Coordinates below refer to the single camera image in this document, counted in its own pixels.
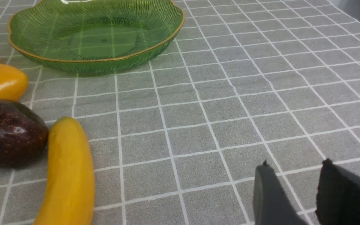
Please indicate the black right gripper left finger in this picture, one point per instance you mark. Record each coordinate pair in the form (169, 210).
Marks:
(271, 205)

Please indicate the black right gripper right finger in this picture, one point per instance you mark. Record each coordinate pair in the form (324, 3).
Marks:
(338, 196)

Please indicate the yellow banana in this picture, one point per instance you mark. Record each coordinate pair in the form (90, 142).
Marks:
(69, 198)

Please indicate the dark purple passion fruit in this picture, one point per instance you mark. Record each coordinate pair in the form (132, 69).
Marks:
(23, 134)

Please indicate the orange yellow mango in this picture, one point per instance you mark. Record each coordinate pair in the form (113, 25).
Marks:
(13, 83)

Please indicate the grey checkered tablecloth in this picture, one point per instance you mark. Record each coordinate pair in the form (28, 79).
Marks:
(176, 141)

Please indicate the green glass leaf plate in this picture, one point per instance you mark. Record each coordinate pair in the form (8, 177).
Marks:
(95, 36)

